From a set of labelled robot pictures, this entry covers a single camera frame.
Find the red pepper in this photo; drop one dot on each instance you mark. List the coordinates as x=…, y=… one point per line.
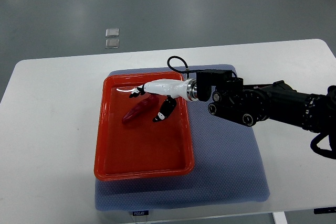
x=140, y=108

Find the upper metal floor plate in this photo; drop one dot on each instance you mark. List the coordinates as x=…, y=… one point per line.
x=112, y=32

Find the blue-grey textured mat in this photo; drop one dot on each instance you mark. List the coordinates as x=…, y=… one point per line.
x=228, y=169

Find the white table leg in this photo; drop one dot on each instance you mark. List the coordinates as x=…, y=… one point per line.
x=279, y=218

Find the black mat label tag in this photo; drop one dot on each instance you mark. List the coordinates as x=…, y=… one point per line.
x=140, y=213

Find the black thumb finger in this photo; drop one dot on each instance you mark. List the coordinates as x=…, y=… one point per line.
x=166, y=109

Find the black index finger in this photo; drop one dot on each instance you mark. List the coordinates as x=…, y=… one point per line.
x=137, y=92

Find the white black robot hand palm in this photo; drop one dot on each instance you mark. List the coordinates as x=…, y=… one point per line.
x=174, y=88

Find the black table edge label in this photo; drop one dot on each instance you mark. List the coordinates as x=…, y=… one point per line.
x=327, y=210

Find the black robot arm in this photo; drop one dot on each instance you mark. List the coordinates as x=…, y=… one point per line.
x=249, y=104

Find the red plastic tray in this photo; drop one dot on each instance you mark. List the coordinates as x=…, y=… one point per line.
x=140, y=148

